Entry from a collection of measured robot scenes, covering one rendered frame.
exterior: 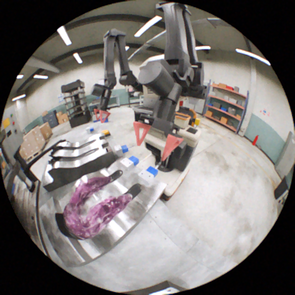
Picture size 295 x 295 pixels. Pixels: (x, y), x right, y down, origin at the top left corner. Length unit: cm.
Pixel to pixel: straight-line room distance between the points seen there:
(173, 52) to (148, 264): 63
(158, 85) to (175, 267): 52
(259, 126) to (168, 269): 532
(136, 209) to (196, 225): 108
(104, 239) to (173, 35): 58
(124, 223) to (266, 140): 552
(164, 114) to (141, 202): 28
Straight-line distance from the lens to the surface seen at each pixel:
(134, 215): 29
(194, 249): 41
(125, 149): 52
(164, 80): 18
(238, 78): 556
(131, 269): 41
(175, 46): 29
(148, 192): 33
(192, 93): 47
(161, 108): 22
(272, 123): 546
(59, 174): 53
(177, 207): 125
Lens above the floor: 116
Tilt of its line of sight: 38 degrees down
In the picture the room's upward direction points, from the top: straight up
